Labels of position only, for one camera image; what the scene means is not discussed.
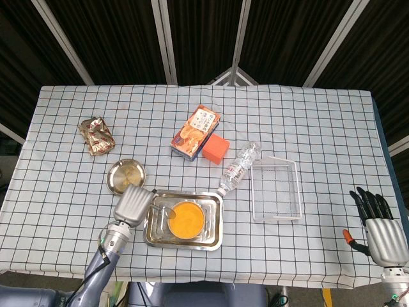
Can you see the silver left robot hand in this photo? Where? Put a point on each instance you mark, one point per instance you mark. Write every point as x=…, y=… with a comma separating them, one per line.
x=132, y=206

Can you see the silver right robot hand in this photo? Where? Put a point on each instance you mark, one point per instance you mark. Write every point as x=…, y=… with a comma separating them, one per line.
x=385, y=238

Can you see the silver metal spoon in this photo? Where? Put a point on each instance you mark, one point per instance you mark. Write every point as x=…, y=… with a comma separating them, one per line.
x=171, y=214

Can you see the small round steel plate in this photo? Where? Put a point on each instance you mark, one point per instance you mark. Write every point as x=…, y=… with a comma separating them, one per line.
x=123, y=176

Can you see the bowl of orange powder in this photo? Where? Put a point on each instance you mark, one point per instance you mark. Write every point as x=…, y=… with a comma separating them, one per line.
x=186, y=239

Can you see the rectangular stainless steel tray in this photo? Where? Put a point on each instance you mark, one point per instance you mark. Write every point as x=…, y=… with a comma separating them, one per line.
x=212, y=224

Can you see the yellow powder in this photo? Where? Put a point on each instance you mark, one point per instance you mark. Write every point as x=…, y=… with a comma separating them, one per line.
x=188, y=222

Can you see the gold foil snack bag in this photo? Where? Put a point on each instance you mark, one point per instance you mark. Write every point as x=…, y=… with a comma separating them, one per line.
x=97, y=137

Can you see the orange blue cracker box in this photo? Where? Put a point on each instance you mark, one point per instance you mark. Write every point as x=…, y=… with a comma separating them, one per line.
x=193, y=134

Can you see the orange cube block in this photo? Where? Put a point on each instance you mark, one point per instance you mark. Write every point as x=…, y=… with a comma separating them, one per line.
x=215, y=148

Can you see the clear plastic water bottle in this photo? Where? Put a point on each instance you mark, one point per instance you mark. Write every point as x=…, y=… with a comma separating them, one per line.
x=236, y=171

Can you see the blue-grey robot torso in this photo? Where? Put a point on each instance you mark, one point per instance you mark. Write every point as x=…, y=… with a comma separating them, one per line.
x=198, y=295

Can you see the white black checkered tablecloth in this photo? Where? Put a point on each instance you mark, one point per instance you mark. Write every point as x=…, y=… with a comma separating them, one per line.
x=303, y=128

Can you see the dark folding partition screen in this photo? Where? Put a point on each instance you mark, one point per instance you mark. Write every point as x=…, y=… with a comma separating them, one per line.
x=121, y=35

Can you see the white partition foot frame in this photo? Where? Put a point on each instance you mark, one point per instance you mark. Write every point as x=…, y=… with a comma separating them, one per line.
x=231, y=76

